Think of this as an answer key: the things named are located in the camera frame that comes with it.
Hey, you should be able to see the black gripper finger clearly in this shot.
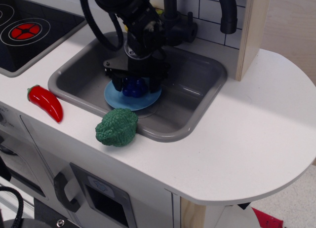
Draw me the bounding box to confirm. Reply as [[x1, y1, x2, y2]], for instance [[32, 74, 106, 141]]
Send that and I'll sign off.
[[149, 76, 163, 93], [112, 75, 123, 91]]

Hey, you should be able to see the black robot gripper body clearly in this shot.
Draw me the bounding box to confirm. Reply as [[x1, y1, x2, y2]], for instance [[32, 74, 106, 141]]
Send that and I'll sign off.
[[103, 48, 170, 81]]

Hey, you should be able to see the blue toy blueberries cluster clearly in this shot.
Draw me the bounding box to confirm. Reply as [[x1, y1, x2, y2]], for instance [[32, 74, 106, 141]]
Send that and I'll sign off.
[[122, 77, 149, 98]]

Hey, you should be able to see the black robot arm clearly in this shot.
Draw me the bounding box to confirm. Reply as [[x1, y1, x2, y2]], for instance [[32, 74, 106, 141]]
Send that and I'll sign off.
[[80, 0, 168, 93]]

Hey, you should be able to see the light blue toy plate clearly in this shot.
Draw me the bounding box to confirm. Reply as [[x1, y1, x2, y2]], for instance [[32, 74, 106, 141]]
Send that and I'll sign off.
[[104, 81, 161, 111]]

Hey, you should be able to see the grey plastic sink basin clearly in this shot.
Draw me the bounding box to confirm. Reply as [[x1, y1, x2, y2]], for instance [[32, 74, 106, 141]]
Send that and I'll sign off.
[[48, 40, 227, 142]]

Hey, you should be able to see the black toy faucet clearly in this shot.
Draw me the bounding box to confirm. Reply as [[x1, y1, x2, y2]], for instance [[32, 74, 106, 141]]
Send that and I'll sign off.
[[160, 0, 241, 48]]

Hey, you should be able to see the green toy broccoli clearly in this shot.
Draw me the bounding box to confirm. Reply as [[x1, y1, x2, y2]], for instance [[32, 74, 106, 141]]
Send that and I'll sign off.
[[95, 108, 138, 147]]

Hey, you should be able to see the red toy chili pepper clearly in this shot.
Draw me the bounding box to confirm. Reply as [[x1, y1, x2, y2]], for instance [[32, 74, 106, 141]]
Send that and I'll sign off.
[[27, 85, 63, 123]]

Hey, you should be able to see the black toy stovetop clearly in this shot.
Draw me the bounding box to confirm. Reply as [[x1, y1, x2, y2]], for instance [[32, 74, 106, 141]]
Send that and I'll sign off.
[[0, 0, 86, 77]]

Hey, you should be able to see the grey dishwasher door panel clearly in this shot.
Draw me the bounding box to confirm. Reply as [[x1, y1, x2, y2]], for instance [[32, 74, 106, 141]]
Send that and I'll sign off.
[[70, 163, 137, 228]]

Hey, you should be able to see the red cloth on floor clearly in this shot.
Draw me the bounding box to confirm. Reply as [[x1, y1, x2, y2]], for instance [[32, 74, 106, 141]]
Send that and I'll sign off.
[[252, 208, 283, 228]]

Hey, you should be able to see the grey oven door handle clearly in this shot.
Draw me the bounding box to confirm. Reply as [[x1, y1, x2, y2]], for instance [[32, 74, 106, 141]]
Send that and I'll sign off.
[[53, 172, 80, 213]]

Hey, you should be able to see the light wooden side post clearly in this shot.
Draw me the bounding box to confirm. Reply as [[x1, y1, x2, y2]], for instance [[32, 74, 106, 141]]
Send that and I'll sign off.
[[235, 0, 270, 81]]

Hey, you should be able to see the black braided cable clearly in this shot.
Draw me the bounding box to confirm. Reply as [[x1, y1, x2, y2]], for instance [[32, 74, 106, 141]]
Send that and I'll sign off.
[[0, 186, 24, 228]]

